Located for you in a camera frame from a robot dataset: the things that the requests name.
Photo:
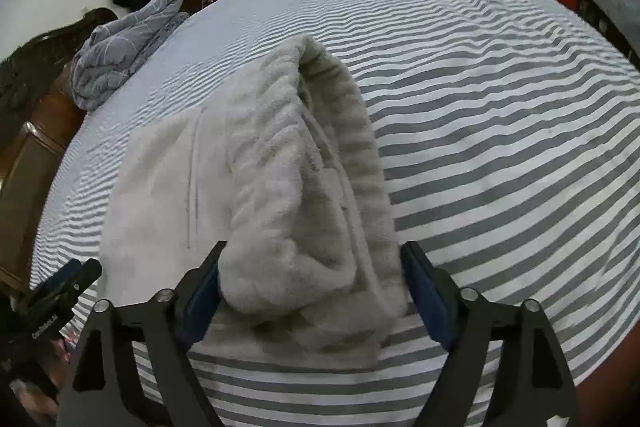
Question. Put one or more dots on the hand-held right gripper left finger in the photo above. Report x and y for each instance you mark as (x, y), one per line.
(200, 302)

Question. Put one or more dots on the beige fleece pants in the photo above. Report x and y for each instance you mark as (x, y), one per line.
(280, 187)

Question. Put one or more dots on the blue-grey patterned quilt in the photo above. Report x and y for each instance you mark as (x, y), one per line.
(120, 52)

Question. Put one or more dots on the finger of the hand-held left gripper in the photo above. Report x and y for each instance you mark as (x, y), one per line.
(90, 271)
(62, 276)

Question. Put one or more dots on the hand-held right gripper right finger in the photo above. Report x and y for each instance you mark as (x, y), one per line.
(430, 302)

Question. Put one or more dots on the dark wooden headboard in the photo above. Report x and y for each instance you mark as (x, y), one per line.
(30, 147)

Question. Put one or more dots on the grey striped bed sheet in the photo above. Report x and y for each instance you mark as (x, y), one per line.
(500, 132)

